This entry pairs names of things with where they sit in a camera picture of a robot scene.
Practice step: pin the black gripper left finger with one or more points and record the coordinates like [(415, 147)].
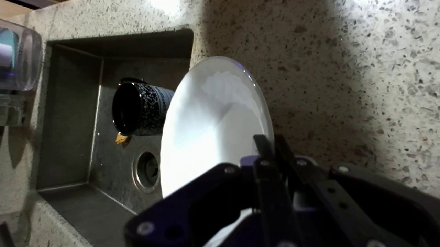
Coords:
[(269, 206)]

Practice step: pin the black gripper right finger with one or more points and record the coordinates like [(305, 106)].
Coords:
[(330, 206)]

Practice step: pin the orange food scrap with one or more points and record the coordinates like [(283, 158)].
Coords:
[(121, 137)]

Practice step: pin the white water filter pitcher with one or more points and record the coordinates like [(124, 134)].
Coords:
[(20, 59)]

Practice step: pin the round sink drain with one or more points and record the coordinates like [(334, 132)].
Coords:
[(146, 170)]

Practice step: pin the wide white bowl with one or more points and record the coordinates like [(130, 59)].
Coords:
[(210, 123)]

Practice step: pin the stainless steel sink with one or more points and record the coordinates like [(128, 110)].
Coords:
[(69, 137)]

